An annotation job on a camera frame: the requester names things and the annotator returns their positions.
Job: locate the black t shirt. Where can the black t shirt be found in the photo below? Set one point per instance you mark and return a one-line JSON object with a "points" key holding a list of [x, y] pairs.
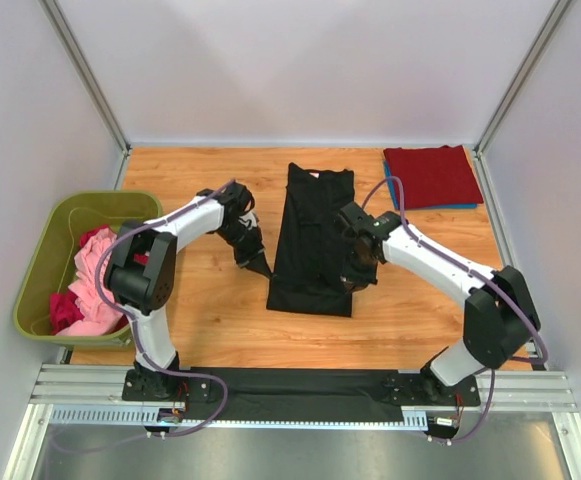
{"points": [[311, 253]]}

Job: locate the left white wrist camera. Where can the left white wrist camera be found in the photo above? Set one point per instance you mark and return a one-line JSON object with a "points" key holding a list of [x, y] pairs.
{"points": [[249, 220]]}

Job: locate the folded blue shirt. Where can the folded blue shirt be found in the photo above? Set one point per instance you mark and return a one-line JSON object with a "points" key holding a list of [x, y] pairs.
{"points": [[394, 196]]}

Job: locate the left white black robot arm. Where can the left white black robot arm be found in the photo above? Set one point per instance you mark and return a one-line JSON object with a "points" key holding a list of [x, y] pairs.
{"points": [[136, 276]]}

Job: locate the magenta shirt in bin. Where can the magenta shirt in bin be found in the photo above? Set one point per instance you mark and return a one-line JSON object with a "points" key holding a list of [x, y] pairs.
{"points": [[62, 310]]}

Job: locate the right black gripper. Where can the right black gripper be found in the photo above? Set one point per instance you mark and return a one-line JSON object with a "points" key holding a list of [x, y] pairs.
{"points": [[355, 273]]}

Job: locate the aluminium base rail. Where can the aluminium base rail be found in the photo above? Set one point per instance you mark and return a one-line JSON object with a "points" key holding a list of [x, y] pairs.
{"points": [[92, 395]]}

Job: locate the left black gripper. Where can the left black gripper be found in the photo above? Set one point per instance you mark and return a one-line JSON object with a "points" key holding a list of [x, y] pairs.
{"points": [[249, 252]]}

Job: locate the right aluminium corner post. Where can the right aluminium corner post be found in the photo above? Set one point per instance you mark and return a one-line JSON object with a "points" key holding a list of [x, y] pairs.
{"points": [[543, 38]]}

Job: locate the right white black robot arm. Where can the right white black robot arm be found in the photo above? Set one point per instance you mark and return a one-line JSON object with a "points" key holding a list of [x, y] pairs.
{"points": [[499, 315]]}

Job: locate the left aluminium corner post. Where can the left aluminium corner post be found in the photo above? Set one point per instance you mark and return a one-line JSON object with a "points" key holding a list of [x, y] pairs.
{"points": [[68, 39]]}

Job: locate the aluminium corner post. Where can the aluminium corner post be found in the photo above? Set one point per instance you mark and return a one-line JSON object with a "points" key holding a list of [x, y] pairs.
{"points": [[68, 39], [543, 38]]}

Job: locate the olive green plastic bin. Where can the olive green plastic bin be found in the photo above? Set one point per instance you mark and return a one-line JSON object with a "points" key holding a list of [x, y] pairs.
{"points": [[52, 267]]}

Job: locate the folded dark red shirt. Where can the folded dark red shirt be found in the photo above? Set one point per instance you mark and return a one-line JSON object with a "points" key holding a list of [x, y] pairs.
{"points": [[438, 177]]}

